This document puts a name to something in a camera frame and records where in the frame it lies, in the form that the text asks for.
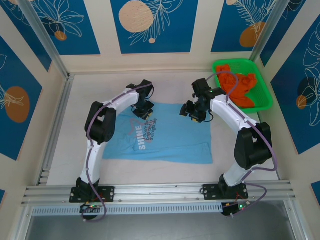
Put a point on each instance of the light blue printed t-shirt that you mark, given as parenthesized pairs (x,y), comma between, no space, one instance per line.
(175,140)

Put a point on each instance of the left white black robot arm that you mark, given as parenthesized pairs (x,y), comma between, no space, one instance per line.
(92,160)

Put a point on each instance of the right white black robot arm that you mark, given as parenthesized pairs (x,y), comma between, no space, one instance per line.
(225,110)

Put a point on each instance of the orange t-shirt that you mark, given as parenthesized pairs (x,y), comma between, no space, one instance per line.
(240,92)

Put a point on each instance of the green perforated plastic basket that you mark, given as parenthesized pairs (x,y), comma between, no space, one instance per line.
(262,100)

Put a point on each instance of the grey metal sheet panel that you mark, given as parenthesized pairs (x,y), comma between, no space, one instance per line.
(160,227)

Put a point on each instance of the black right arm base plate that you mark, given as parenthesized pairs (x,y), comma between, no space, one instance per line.
(210,192)

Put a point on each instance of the long aluminium mounting rail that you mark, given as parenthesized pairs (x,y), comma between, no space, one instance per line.
(162,192)

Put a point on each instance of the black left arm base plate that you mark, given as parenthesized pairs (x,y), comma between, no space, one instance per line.
(107,193)

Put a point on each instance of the aluminium frame post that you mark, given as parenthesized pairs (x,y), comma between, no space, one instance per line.
(267,30)
(45,37)

